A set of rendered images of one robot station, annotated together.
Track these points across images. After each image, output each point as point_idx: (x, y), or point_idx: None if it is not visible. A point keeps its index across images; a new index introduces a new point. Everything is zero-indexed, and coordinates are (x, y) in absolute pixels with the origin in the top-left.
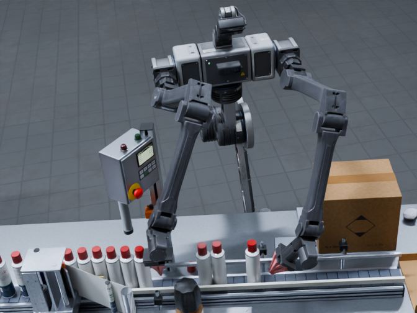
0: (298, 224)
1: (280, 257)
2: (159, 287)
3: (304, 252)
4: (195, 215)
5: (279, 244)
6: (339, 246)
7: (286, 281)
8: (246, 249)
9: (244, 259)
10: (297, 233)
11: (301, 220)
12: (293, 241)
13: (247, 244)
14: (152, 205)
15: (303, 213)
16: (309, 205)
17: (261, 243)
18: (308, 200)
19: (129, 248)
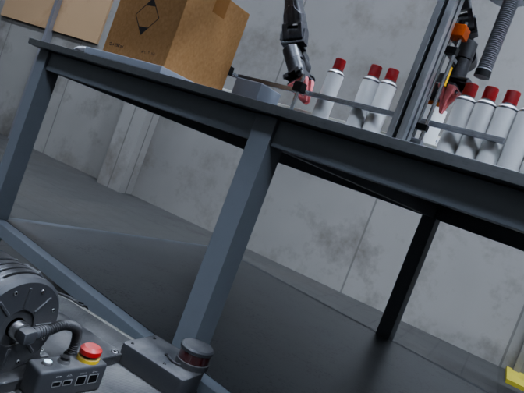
0: (305, 30)
1: (311, 75)
2: (431, 144)
3: (306, 58)
4: (292, 109)
5: (301, 67)
6: (233, 69)
7: (295, 107)
8: (341, 72)
9: (327, 95)
10: (306, 40)
11: (302, 26)
12: (301, 55)
13: (345, 62)
14: (458, 20)
15: (303, 17)
16: (302, 5)
17: (306, 75)
18: (301, 1)
19: (485, 87)
